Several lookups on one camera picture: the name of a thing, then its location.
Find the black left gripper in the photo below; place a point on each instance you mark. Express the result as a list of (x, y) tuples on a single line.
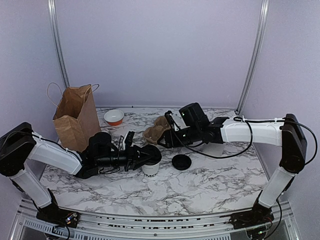
[(131, 158)]

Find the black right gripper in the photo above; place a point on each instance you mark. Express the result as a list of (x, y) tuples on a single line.
[(170, 141)]

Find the white paper coffee cup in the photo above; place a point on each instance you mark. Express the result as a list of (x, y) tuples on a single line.
[(150, 170)]

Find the brown paper bag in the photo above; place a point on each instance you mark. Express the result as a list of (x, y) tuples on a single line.
[(75, 119)]

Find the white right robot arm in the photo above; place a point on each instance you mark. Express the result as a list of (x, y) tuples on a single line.
[(284, 132)]

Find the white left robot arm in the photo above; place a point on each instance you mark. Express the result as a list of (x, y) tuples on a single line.
[(22, 143)]

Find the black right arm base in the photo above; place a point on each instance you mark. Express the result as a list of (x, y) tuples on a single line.
[(256, 216)]

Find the black plastic cup lid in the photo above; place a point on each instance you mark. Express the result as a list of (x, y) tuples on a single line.
[(181, 162)]

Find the white cylindrical utensil holder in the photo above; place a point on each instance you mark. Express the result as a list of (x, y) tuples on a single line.
[(213, 149)]

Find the orange white bowl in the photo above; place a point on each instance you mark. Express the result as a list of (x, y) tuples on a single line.
[(114, 117)]

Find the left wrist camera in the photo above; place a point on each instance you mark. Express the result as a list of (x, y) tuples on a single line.
[(127, 140)]

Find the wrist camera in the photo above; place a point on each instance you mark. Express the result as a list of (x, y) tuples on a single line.
[(171, 121), (127, 140)]

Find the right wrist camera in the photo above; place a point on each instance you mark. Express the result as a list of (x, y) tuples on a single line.
[(171, 121)]

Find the aluminium front rail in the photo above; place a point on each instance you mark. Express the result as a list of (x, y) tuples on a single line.
[(100, 226)]

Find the right aluminium frame post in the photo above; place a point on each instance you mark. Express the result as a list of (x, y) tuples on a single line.
[(258, 42)]

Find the aluminium frame post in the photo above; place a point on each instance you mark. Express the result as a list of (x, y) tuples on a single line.
[(57, 41), (258, 42)]

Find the left aluminium frame post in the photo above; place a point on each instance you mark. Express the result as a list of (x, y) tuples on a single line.
[(57, 41)]

